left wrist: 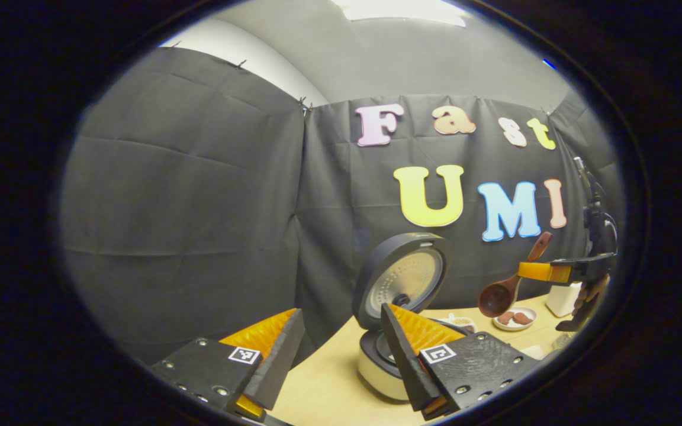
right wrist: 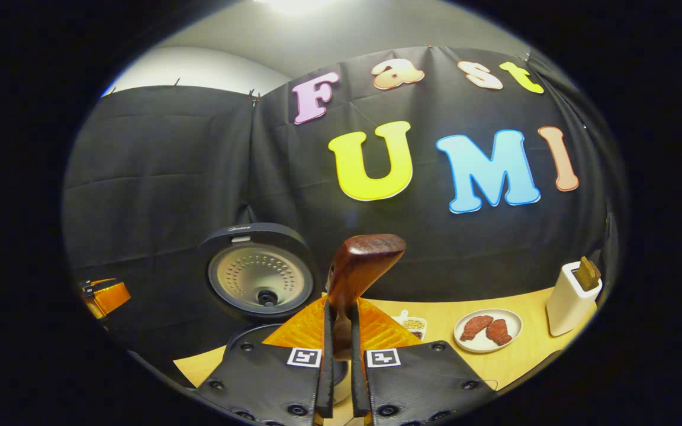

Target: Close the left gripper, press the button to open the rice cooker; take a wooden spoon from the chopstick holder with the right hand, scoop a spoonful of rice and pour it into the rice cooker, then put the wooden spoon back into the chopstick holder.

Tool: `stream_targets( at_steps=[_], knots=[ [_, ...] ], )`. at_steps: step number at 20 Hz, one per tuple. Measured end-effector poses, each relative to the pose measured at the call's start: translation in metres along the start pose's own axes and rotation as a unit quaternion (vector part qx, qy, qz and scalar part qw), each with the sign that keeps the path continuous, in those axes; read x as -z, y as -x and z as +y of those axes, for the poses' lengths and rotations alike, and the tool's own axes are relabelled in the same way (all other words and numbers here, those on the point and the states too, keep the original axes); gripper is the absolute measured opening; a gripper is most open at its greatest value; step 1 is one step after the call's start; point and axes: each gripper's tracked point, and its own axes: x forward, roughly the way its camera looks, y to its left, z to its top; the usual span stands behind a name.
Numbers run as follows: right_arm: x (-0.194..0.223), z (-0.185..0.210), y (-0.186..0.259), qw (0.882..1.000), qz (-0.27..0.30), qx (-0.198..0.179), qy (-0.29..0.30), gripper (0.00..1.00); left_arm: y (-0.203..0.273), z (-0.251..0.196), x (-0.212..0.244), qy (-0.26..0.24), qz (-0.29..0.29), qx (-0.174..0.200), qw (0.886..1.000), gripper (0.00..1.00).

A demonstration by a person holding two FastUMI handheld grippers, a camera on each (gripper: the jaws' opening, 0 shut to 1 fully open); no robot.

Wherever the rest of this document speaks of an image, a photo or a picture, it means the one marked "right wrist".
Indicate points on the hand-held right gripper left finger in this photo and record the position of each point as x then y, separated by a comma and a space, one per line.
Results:
328, 367

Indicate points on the brown wooden spoon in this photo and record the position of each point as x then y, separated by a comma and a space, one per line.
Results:
359, 266

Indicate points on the white round plate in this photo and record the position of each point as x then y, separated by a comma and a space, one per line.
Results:
489, 349

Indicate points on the white toaster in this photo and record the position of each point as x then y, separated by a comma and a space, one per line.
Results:
566, 307

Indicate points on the white divided grain dish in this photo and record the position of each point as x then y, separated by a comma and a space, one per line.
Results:
415, 324

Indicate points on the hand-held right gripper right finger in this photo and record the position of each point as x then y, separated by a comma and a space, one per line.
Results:
360, 378

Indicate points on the red meat piece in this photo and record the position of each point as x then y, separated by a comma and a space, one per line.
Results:
474, 327
499, 332

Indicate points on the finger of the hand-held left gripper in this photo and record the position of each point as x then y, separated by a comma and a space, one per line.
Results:
110, 297

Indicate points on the black silver rice cooker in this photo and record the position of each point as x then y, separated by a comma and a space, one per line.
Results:
258, 278

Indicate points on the brown toast slice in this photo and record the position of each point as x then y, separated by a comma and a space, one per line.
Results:
586, 273

